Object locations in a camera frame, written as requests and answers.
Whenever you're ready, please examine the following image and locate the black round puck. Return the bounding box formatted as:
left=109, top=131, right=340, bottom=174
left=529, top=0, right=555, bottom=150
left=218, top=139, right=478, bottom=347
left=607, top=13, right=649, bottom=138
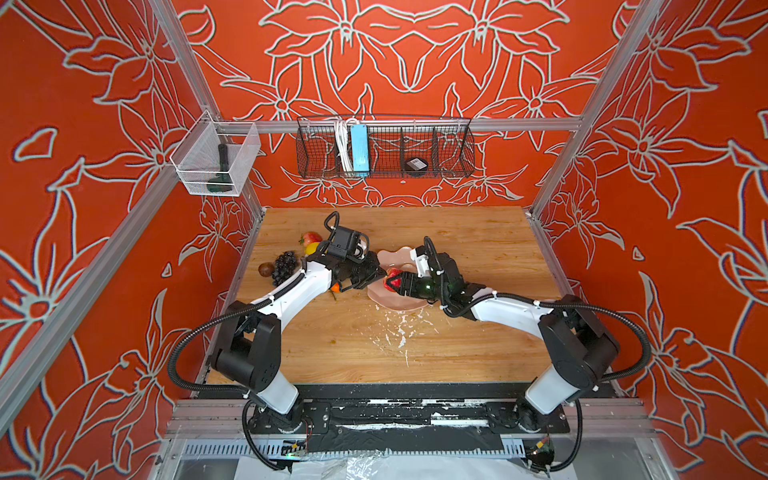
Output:
left=403, top=157, right=430, bottom=178

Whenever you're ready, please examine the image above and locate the pink scalloped fruit bowl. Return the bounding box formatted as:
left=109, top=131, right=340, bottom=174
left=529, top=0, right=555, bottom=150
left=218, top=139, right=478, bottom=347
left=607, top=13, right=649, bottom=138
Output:
left=367, top=246, right=428, bottom=312

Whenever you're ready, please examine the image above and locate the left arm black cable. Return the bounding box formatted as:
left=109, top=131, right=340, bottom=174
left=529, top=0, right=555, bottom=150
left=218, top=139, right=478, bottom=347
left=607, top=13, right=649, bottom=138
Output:
left=166, top=209, right=343, bottom=397

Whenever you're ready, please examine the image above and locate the red wrinkled strawberry fruit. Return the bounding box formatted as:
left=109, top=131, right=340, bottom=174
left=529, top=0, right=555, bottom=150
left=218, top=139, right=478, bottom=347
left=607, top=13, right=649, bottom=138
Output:
left=384, top=268, right=403, bottom=294

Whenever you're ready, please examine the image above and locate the black wire basket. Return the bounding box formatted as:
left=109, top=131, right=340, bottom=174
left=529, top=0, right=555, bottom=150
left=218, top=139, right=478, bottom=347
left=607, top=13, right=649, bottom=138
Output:
left=296, top=114, right=477, bottom=180

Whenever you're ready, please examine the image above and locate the large yellow lemon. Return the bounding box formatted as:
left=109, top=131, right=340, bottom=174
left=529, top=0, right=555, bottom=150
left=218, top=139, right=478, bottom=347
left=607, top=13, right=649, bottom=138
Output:
left=305, top=242, right=321, bottom=256

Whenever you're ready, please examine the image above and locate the black grape bunch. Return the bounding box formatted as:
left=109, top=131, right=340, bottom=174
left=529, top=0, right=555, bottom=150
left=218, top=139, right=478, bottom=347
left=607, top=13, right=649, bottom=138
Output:
left=271, top=251, right=299, bottom=287

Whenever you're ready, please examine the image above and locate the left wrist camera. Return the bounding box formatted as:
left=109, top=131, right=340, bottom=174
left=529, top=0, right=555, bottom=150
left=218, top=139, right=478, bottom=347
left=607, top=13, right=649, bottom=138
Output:
left=326, top=226, right=370, bottom=264

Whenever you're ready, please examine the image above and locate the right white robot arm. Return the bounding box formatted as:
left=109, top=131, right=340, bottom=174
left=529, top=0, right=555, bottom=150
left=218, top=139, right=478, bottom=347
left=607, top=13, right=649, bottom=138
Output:
left=385, top=253, right=620, bottom=415

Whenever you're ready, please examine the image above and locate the brown kiwi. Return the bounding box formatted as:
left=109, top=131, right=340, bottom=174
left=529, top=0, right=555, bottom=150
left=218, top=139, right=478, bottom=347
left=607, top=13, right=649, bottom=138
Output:
left=258, top=262, right=275, bottom=277

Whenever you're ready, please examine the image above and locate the clear plastic bin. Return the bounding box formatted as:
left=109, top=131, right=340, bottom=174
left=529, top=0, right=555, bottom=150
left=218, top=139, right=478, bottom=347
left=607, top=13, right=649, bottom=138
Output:
left=170, top=111, right=261, bottom=197

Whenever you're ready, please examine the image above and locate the dark green brush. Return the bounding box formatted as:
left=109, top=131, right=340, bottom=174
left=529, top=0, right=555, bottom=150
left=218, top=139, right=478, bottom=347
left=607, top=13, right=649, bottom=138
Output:
left=206, top=143, right=234, bottom=193

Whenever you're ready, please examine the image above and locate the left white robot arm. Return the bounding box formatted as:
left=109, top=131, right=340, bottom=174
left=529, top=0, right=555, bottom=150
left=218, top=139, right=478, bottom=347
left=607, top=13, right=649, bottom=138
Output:
left=210, top=251, right=385, bottom=415

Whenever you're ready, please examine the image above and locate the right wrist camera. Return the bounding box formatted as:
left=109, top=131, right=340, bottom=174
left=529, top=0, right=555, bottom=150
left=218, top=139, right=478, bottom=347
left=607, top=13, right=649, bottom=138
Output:
left=410, top=246, right=431, bottom=278

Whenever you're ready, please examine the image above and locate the light blue box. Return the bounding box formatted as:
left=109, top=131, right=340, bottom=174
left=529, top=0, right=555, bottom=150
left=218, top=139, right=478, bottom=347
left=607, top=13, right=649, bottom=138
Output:
left=349, top=123, right=370, bottom=177

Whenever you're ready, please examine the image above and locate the white coiled cable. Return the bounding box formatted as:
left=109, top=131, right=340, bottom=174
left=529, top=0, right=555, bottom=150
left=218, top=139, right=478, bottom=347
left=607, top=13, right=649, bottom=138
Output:
left=333, top=118, right=354, bottom=174

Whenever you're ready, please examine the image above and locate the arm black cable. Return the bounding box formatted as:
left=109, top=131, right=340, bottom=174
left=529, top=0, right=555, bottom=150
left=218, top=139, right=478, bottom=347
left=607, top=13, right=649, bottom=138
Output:
left=166, top=209, right=343, bottom=397
left=422, top=235, right=653, bottom=472

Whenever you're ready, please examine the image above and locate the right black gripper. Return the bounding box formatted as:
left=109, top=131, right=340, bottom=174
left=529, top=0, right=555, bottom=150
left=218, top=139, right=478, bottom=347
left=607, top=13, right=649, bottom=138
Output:
left=383, top=271, right=450, bottom=303

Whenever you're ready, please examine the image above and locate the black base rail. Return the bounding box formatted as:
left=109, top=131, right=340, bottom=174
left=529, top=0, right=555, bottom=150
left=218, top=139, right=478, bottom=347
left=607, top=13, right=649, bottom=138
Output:
left=246, top=383, right=574, bottom=457

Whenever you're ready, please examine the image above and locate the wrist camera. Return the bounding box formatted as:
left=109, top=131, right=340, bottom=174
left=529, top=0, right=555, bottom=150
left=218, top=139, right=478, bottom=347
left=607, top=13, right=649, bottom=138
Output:
left=326, top=226, right=370, bottom=264
left=410, top=246, right=431, bottom=278

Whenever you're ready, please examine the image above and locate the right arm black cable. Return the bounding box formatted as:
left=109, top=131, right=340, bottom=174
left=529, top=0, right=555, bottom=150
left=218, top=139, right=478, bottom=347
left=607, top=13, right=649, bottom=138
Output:
left=422, top=235, right=653, bottom=472

